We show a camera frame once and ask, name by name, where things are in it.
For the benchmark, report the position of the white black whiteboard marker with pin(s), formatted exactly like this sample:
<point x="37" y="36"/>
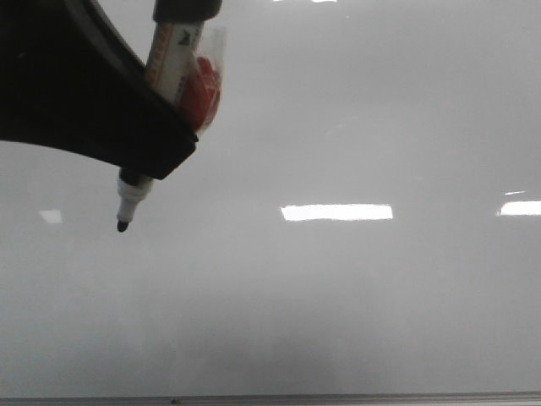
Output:
<point x="168" y="67"/>

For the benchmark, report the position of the red clear tape piece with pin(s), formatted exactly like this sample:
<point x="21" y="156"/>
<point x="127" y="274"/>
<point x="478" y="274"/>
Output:
<point x="201" y="95"/>

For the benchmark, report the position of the white whiteboard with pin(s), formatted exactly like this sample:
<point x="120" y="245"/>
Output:
<point x="363" y="216"/>

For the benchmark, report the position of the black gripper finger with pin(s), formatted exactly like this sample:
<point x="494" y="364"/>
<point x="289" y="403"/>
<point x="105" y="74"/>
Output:
<point x="185" y="11"/>
<point x="70" y="82"/>

